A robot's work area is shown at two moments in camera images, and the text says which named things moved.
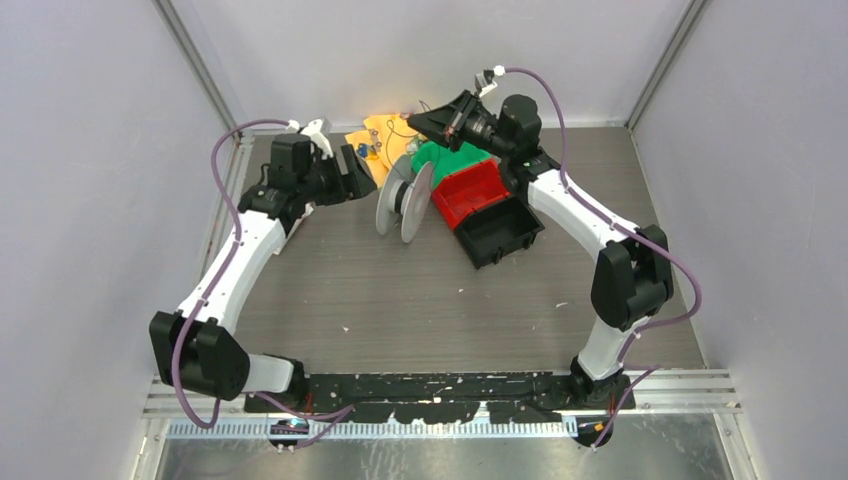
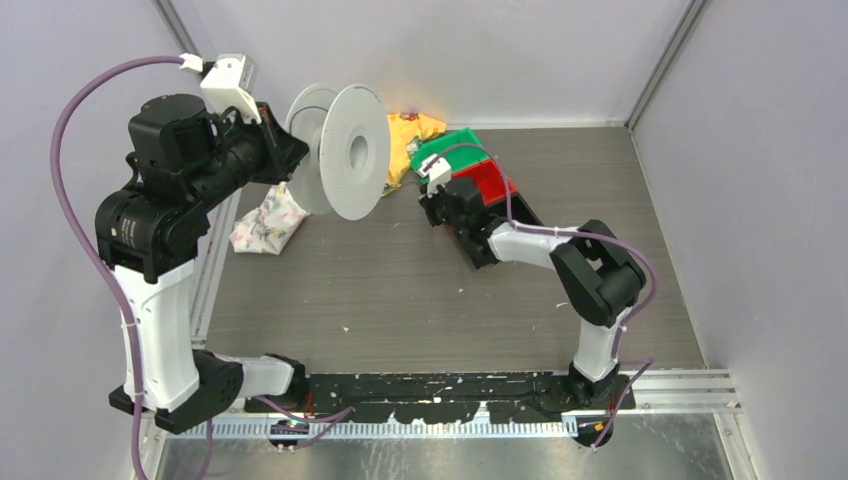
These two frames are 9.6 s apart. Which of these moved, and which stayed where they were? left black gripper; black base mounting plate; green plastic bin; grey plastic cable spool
Moved: grey plastic cable spool; left black gripper
Stayed: green plastic bin; black base mounting plate
